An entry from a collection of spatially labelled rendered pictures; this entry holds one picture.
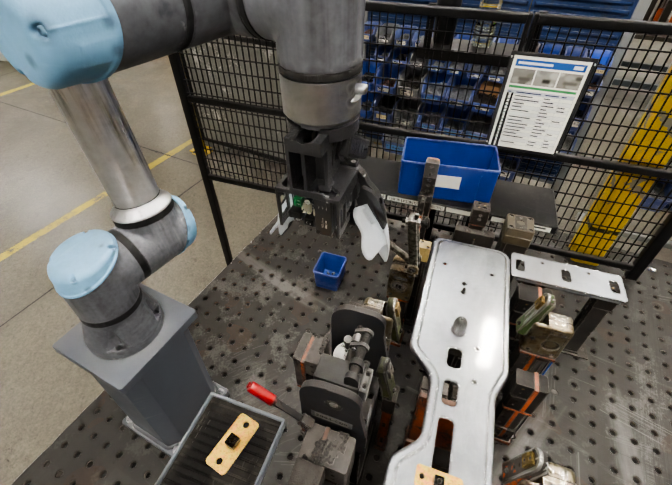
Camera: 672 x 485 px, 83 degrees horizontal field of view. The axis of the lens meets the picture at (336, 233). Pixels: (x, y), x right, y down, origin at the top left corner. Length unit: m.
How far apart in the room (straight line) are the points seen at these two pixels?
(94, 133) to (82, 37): 0.45
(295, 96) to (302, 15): 0.06
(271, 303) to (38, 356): 1.50
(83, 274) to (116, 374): 0.23
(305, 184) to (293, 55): 0.12
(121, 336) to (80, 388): 1.49
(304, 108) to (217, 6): 0.10
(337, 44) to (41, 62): 0.19
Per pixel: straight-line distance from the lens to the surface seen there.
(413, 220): 0.92
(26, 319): 2.80
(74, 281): 0.77
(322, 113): 0.35
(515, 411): 1.08
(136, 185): 0.78
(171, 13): 0.33
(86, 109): 0.73
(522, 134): 1.41
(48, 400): 2.39
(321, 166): 0.38
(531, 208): 1.39
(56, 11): 0.30
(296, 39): 0.33
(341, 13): 0.32
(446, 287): 1.08
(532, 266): 1.22
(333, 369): 0.72
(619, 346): 1.58
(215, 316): 1.41
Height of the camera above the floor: 1.80
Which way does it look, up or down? 42 degrees down
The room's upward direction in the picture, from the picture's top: straight up
